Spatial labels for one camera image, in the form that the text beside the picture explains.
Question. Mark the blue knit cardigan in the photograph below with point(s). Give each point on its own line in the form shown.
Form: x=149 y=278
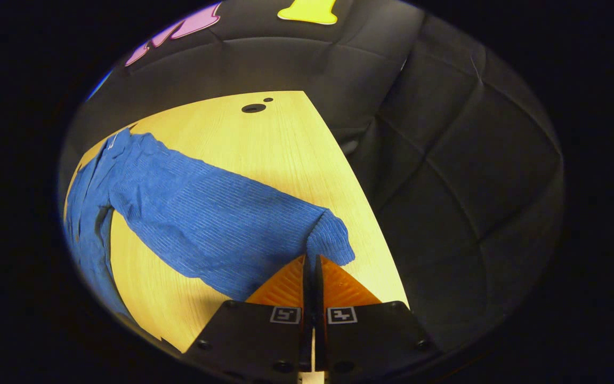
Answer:
x=205 y=218

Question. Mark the black backdrop cloth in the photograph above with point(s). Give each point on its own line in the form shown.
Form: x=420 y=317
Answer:
x=445 y=186

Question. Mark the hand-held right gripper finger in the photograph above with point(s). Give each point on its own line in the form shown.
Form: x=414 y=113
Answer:
x=320 y=325
x=307 y=325

